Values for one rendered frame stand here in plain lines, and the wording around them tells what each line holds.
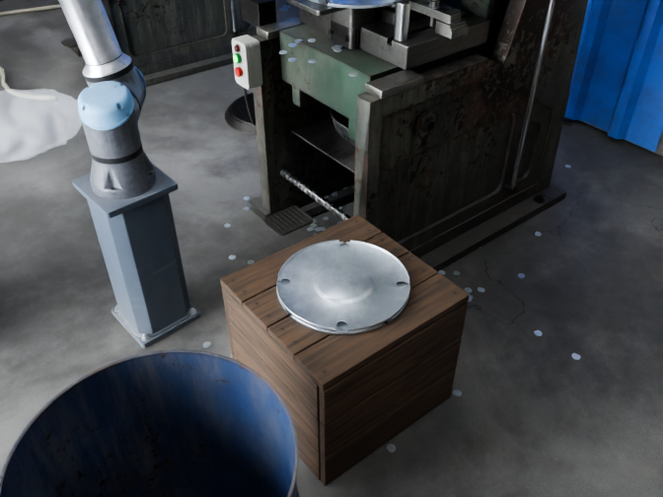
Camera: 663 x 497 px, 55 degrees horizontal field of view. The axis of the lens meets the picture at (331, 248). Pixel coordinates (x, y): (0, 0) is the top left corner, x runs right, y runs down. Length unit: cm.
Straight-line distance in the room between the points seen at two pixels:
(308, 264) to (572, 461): 75
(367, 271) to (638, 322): 89
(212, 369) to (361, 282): 42
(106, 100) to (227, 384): 70
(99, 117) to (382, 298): 72
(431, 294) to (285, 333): 33
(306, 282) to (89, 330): 74
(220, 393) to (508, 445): 74
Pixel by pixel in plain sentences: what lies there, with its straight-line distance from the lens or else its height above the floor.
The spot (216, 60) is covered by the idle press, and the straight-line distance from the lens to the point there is 335.
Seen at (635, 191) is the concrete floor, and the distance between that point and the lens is 257.
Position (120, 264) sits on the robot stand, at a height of 27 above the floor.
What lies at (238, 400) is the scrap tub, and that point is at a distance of 116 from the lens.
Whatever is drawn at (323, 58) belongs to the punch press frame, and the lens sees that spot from 175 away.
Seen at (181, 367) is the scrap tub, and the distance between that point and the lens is 115.
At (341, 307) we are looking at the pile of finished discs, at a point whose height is 36.
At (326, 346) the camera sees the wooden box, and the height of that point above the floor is 35.
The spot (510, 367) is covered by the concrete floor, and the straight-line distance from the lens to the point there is 176.
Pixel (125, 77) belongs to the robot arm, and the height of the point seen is 67.
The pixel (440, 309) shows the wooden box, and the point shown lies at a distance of 136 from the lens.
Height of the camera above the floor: 129
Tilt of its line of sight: 39 degrees down
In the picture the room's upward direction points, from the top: straight up
